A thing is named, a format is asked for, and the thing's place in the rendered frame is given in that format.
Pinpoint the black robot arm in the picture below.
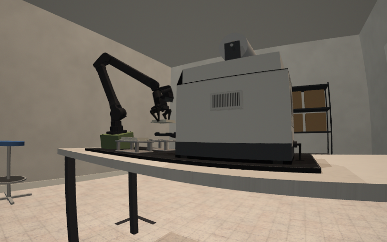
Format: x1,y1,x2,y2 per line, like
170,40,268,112
93,52,174,135

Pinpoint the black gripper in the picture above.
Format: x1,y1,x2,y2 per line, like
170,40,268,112
150,99,172,122

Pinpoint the grey horizontal roll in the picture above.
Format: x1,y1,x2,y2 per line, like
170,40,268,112
219,33,256,59

